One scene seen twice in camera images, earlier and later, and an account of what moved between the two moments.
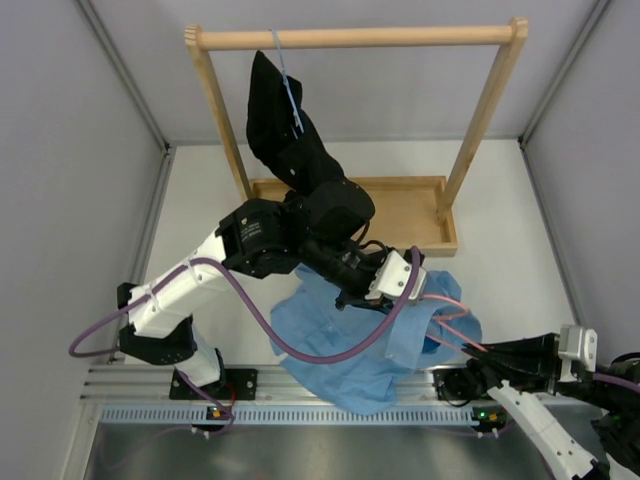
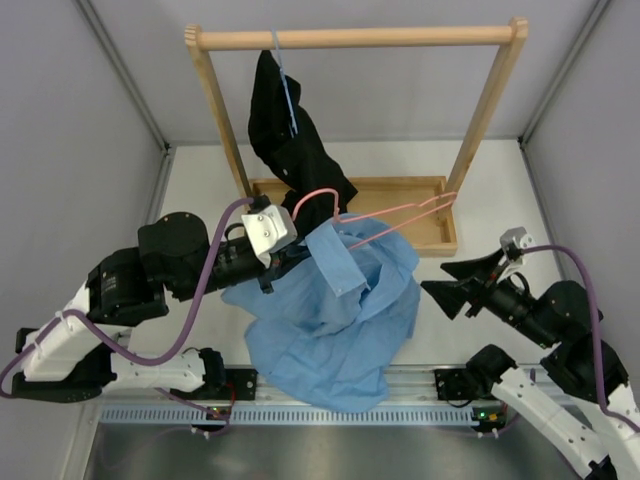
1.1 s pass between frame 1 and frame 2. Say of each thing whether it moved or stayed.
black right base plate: stayed
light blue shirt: moved
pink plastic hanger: moved
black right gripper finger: moved
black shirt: stayed
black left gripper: moved
